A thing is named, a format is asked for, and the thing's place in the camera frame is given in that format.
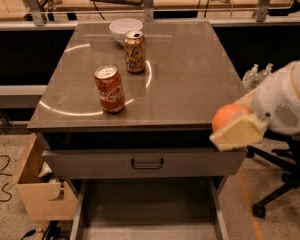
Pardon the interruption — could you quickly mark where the cardboard box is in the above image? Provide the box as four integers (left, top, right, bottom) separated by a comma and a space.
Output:
7, 134, 77, 221

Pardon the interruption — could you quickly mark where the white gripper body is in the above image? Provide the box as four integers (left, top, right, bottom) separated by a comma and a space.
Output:
252, 62, 300, 135

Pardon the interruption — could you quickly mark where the grey top drawer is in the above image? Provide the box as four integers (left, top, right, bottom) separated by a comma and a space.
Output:
43, 148, 246, 179

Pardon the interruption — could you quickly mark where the gold LaCroix can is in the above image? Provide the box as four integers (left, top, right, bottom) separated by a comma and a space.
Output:
124, 30, 145, 73

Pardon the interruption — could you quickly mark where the red Coca-Cola can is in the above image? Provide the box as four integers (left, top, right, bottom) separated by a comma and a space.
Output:
94, 65, 125, 113

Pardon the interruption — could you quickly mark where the clear pump bottle right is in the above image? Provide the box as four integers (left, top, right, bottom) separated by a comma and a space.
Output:
258, 63, 273, 82

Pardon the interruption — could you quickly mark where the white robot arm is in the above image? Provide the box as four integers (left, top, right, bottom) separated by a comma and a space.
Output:
209, 60, 300, 151

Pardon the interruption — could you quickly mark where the open grey middle drawer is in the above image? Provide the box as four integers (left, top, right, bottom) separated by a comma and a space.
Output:
70, 178, 230, 240

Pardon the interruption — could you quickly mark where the clear pump bottle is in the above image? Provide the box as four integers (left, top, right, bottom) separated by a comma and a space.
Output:
258, 63, 273, 82
242, 64, 259, 91

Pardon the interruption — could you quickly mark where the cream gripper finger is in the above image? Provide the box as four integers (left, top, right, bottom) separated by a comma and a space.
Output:
209, 113, 269, 151
235, 89, 256, 109

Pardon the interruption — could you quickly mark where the grey drawer cabinet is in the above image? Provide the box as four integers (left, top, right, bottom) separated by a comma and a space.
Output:
27, 20, 264, 240

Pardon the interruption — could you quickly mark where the metal railing frame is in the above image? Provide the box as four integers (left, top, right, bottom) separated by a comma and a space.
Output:
23, 0, 300, 25

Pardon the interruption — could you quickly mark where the black floor cable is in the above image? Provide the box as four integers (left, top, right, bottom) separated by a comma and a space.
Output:
0, 151, 14, 218

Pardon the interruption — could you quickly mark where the orange fruit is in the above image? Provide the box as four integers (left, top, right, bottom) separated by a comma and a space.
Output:
212, 103, 251, 131

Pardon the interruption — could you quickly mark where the white bowl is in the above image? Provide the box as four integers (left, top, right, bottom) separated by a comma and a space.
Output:
109, 18, 143, 45

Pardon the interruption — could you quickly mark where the clear pump bottle left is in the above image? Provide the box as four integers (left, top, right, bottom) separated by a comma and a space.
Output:
242, 64, 259, 91

